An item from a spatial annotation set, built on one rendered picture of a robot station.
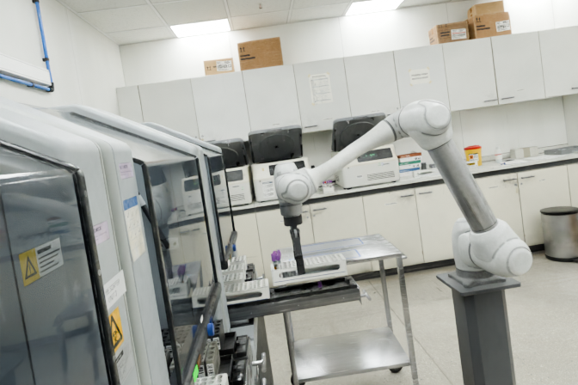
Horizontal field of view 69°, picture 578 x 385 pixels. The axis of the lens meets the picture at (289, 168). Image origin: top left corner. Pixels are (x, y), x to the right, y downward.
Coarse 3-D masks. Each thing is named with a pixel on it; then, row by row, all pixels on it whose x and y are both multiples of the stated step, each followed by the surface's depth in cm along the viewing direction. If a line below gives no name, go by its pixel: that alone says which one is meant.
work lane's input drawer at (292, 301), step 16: (288, 288) 176; (304, 288) 175; (320, 288) 172; (336, 288) 166; (352, 288) 166; (240, 304) 164; (256, 304) 164; (272, 304) 164; (288, 304) 164; (304, 304) 164; (320, 304) 165
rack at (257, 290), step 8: (256, 280) 174; (264, 280) 173; (224, 288) 170; (232, 288) 170; (240, 288) 168; (248, 288) 166; (256, 288) 165; (264, 288) 165; (232, 296) 174; (240, 296) 174; (248, 296) 173; (256, 296) 172; (264, 296) 165
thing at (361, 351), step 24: (336, 240) 243; (360, 240) 234; (384, 240) 227; (384, 288) 243; (288, 312) 242; (408, 312) 201; (288, 336) 200; (336, 336) 242; (360, 336) 237; (384, 336) 233; (408, 336) 202; (312, 360) 219; (336, 360) 215; (360, 360) 212; (384, 360) 209; (408, 360) 206
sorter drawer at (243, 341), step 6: (240, 336) 135; (246, 336) 134; (240, 342) 130; (246, 342) 130; (240, 348) 126; (246, 348) 127; (228, 354) 124; (234, 354) 124; (240, 354) 124; (246, 354) 124; (252, 354) 136; (264, 354) 134; (252, 360) 134; (264, 360) 130; (264, 366) 126
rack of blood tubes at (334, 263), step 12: (288, 264) 171; (312, 264) 166; (324, 264) 166; (336, 264) 176; (276, 276) 165; (288, 276) 167; (300, 276) 165; (312, 276) 166; (324, 276) 166; (336, 276) 166
